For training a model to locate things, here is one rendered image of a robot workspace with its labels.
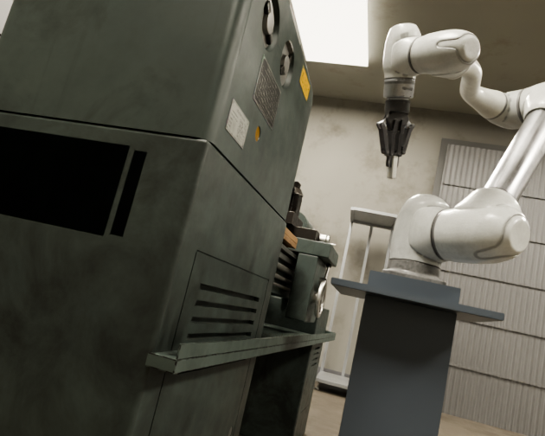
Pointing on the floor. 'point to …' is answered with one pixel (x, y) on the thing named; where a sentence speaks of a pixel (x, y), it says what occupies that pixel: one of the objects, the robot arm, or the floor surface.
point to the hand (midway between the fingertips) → (392, 167)
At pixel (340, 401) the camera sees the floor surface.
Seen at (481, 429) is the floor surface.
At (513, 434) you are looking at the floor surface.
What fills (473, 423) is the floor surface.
